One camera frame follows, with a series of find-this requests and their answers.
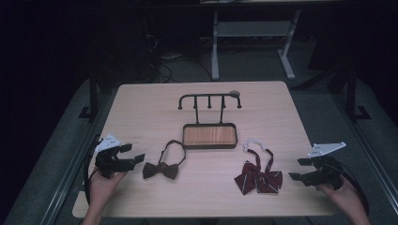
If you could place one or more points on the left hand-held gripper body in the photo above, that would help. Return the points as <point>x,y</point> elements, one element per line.
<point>109,162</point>

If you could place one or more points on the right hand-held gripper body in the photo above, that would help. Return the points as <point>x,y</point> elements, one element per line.
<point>325,175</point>

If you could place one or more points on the dark maroon bow tie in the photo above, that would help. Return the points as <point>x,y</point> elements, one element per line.
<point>162,169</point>

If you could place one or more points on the red striped bow tie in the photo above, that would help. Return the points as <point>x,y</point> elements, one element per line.
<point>259,180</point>

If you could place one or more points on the black hook rack wooden base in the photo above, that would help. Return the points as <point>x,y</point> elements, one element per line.
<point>209,136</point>

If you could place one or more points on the person's left hand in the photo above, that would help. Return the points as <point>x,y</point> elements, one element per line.
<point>104,187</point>

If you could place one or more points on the person's right hand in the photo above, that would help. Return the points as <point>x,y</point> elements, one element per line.
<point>341,197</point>

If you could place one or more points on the black metal stand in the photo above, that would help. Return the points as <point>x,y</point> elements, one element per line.
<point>352,97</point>
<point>93,100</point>

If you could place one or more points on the grey round disc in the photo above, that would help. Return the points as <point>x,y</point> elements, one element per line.
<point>234,93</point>

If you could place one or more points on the grey metal rail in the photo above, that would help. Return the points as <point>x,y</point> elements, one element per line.
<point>372,146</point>
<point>67,175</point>

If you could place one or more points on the white metal desk frame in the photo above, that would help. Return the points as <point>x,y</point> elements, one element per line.
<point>253,28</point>

